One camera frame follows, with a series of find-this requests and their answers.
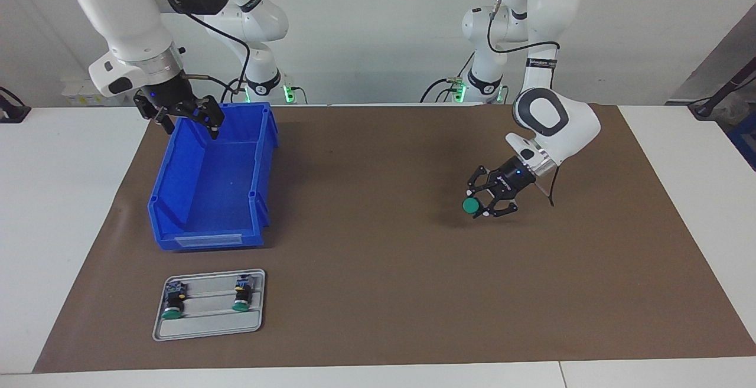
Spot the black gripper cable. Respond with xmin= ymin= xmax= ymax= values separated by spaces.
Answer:
xmin=149 ymin=0 xmax=256 ymax=104
xmin=487 ymin=0 xmax=561 ymax=207

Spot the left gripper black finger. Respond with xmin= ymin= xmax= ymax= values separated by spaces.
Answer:
xmin=465 ymin=165 xmax=504 ymax=197
xmin=471 ymin=194 xmax=522 ymax=219

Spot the grey metal tray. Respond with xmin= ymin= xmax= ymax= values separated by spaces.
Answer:
xmin=152 ymin=269 xmax=266 ymax=342

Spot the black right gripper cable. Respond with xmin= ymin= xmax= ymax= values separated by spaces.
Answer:
xmin=149 ymin=0 xmax=256 ymax=104

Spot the black base power cable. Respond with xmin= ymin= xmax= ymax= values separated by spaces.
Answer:
xmin=419 ymin=51 xmax=474 ymax=104

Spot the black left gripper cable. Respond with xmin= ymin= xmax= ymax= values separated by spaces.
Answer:
xmin=487 ymin=0 xmax=561 ymax=207

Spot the blue crate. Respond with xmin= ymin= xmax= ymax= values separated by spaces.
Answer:
xmin=728 ymin=112 xmax=756 ymax=171

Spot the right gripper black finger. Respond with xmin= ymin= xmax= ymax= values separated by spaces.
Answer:
xmin=133 ymin=97 xmax=177 ymax=136
xmin=188 ymin=96 xmax=226 ymax=141

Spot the blue plastic storage bin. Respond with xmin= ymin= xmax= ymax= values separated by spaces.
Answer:
xmin=147 ymin=102 xmax=279 ymax=252

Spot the brown table mat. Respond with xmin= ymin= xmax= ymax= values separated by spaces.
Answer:
xmin=32 ymin=103 xmax=756 ymax=374

